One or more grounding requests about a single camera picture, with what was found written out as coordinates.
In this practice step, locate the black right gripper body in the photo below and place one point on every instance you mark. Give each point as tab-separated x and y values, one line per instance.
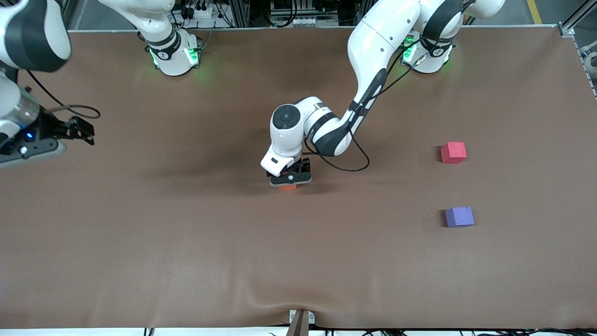
50	127

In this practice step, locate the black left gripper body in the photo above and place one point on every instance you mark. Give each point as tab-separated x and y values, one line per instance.
304	165

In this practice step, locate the orange foam block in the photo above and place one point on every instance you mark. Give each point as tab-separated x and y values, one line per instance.
288	187

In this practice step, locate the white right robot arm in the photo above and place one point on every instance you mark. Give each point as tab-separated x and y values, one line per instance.
28	32

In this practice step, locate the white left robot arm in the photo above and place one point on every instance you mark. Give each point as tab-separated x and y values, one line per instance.
373	46

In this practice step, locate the brown table mat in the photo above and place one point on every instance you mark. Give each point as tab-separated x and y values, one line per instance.
298	242

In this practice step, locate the red foam block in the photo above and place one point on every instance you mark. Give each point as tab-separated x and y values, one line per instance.
453	152

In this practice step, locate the aluminium equipment rack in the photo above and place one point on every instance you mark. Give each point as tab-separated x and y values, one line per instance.
298	11

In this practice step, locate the white power strip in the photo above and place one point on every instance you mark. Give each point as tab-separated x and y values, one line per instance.
201	11

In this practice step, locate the purple foam block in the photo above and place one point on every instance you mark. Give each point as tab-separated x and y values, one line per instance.
459	217

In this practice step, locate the metal clamp bracket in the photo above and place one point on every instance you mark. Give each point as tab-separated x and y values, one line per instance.
301	322

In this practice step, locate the aluminium frame post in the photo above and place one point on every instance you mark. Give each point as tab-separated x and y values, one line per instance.
576	21

